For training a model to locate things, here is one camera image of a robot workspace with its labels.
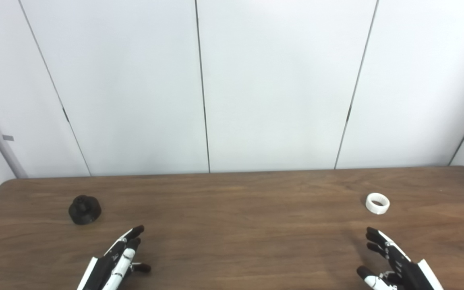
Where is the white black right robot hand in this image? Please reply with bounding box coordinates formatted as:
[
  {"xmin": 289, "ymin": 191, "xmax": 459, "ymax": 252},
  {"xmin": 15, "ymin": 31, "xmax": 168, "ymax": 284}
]
[{"xmin": 356, "ymin": 227, "xmax": 444, "ymax": 290}]

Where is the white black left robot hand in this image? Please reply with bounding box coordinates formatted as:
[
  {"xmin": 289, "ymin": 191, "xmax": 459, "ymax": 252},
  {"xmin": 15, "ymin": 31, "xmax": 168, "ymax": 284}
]
[{"xmin": 77, "ymin": 225, "xmax": 152, "ymax": 290}]

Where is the round black part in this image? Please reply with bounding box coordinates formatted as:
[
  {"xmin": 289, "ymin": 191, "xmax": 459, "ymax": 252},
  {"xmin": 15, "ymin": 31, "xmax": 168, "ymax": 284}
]
[{"xmin": 68, "ymin": 195, "xmax": 102, "ymax": 225}]

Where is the white plastic ring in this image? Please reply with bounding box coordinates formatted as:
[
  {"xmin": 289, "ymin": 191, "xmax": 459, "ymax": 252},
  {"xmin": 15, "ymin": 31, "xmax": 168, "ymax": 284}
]
[{"xmin": 365, "ymin": 193, "xmax": 390, "ymax": 215}]

